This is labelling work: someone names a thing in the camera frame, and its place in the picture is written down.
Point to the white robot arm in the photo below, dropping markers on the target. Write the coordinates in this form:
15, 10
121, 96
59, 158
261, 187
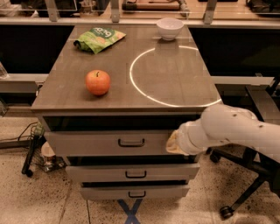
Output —
221, 125

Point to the grey middle drawer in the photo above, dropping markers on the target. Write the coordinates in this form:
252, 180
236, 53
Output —
132, 172

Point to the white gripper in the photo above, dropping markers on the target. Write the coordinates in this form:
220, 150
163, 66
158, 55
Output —
185, 139

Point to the black wire basket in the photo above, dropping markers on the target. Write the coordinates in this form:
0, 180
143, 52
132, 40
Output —
34, 157

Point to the paper cup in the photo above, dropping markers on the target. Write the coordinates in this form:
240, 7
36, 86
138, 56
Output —
48, 154

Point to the green snack bag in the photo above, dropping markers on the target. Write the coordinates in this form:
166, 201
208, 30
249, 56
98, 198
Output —
97, 39

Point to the grey drawer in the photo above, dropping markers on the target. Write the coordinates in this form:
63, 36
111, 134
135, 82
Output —
134, 192
132, 172
108, 143

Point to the white bowl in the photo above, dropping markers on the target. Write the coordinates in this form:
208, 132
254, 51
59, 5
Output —
169, 28

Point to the grey drawer cabinet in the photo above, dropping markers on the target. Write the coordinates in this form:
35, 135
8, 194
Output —
154, 85

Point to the grey top drawer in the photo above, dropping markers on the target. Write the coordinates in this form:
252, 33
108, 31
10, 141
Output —
108, 143

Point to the black office chair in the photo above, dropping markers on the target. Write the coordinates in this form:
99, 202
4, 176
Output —
267, 170

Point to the red apple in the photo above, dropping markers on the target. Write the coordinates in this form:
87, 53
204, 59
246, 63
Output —
97, 82

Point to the grey bottom drawer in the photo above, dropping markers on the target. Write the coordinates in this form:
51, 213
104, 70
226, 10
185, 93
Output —
134, 192

